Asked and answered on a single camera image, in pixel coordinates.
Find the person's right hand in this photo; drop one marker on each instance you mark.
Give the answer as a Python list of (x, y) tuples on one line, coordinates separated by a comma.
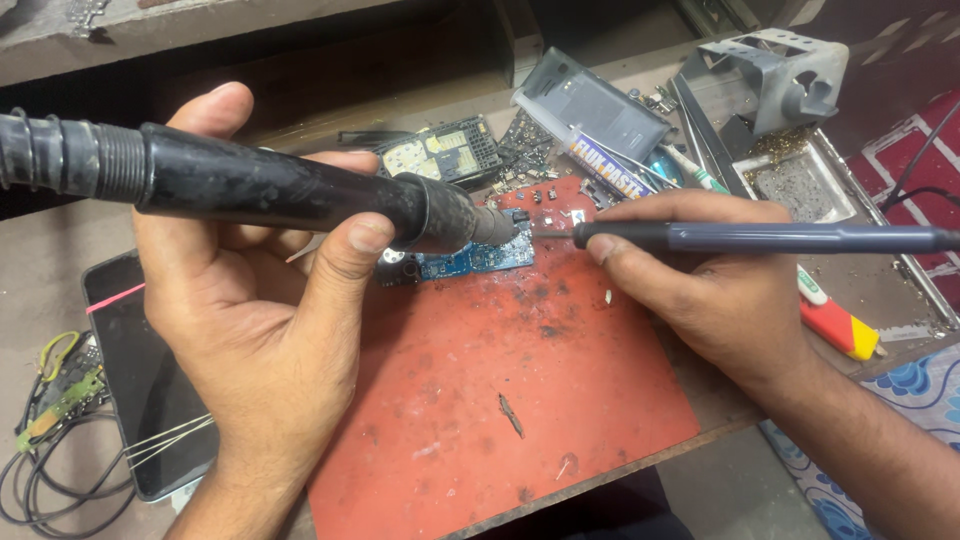
[(720, 307)]

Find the person's left hand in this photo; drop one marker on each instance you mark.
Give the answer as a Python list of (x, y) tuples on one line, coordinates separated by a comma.
[(240, 315)]

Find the grey soldering iron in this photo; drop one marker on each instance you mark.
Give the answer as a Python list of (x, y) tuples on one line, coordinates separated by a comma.
[(765, 237)]

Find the red yellow utility knife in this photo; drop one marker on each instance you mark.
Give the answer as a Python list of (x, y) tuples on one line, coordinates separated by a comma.
[(836, 319)]

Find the black smartphone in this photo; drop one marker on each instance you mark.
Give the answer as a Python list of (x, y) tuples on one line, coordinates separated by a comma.
[(142, 382)]

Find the pink rubber band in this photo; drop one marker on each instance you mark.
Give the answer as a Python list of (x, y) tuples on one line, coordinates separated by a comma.
[(114, 298)]

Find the white green screwdriver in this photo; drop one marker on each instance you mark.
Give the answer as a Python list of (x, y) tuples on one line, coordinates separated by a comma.
[(694, 172)]

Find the metal tweezers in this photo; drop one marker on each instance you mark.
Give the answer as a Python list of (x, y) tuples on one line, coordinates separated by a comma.
[(694, 135)]

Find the grey metal soldering iron stand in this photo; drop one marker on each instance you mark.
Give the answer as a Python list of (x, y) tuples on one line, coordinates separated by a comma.
[(772, 112)]

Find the green small circuit board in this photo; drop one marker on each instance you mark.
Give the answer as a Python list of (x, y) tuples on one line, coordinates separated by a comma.
[(58, 405)]

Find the flux paste syringe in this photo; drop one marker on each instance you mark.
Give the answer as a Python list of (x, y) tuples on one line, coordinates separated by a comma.
[(581, 146)]

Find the blue floral cloth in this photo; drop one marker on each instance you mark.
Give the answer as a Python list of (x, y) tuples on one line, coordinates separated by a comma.
[(900, 450)]

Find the pile of small electronic parts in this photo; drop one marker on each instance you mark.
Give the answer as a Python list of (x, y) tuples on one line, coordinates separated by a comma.
[(536, 161)]

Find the red silicone work mat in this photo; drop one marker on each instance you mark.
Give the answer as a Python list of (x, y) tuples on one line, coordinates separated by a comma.
[(495, 375)]

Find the blue phone circuit board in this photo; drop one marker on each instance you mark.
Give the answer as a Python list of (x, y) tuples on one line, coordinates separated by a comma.
[(469, 259)]

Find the grey phone back cover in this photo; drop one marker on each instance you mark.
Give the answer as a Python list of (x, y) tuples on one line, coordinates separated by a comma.
[(592, 105)]

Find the black phone frame with board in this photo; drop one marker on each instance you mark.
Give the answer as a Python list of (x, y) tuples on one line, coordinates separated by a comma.
[(442, 154)]

